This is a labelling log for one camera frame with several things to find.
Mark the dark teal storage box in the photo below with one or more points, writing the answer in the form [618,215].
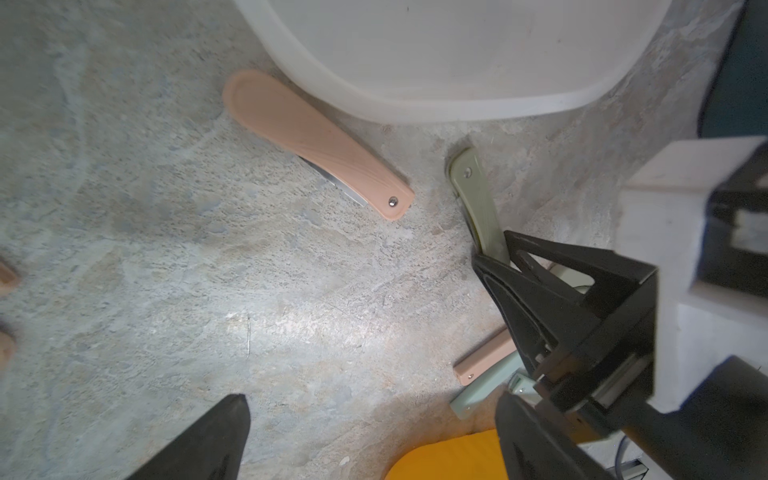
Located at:
[735,104]

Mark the olive green folding knife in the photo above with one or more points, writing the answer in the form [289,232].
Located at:
[471,187]

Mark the pink folding knife centre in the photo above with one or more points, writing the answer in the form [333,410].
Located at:
[477,362]

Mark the white storage box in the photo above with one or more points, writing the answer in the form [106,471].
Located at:
[422,61]

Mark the yellow storage box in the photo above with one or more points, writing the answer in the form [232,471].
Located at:
[477,456]

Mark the mint folding knife centre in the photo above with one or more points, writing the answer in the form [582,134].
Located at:
[474,394]

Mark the pink folding knife near box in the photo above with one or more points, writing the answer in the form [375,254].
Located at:
[270,109]

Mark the pink folding knife front left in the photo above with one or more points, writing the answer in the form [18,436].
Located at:
[7,349]

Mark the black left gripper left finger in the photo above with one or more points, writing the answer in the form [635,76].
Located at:
[211,448]

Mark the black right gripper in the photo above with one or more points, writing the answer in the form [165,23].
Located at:
[686,291]

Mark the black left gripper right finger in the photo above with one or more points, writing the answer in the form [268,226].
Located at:
[533,448]

